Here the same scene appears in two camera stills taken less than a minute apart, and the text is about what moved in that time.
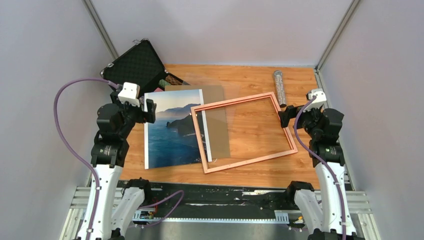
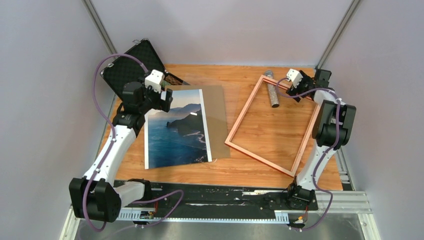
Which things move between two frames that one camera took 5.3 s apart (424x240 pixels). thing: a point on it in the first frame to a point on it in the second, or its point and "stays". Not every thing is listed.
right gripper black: [290, 112] to [293, 91]
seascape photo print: [172, 140] stays
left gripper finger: [151, 107] to [169, 95]
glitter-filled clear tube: [279, 82] to [273, 91]
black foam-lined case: [141, 64] stays
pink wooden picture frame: [270, 95] to [312, 120]
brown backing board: [216, 118] stays
